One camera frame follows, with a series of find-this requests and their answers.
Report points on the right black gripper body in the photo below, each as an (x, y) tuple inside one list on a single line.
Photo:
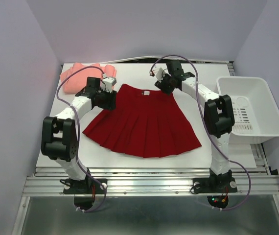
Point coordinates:
[(167, 80)]

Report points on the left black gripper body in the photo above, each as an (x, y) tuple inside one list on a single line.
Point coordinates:
[(103, 100)]

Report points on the pink pleated skirt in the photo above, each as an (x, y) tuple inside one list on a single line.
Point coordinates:
[(79, 80)]

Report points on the red skirt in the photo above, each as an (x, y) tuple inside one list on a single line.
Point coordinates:
[(145, 123)]

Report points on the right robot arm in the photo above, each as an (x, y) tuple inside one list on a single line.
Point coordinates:
[(218, 120)]

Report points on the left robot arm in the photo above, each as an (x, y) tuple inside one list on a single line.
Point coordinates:
[(59, 133)]

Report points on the white backdrop board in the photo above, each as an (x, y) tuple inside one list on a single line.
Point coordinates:
[(153, 59)]

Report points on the white plastic bin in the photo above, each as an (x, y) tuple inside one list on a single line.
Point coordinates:
[(255, 110)]

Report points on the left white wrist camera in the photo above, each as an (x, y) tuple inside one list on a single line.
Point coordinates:
[(107, 84)]

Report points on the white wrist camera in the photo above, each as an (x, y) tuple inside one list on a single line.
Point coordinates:
[(107, 84), (158, 73)]

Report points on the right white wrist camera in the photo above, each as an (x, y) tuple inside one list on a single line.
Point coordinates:
[(158, 73)]

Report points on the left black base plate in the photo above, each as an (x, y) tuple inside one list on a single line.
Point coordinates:
[(100, 186)]

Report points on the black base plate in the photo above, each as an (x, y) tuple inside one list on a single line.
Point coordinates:
[(204, 185), (100, 186)]

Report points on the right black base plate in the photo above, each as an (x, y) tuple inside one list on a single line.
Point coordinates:
[(204, 185)]

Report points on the aluminium rail frame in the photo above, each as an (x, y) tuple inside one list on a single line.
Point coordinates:
[(152, 195)]

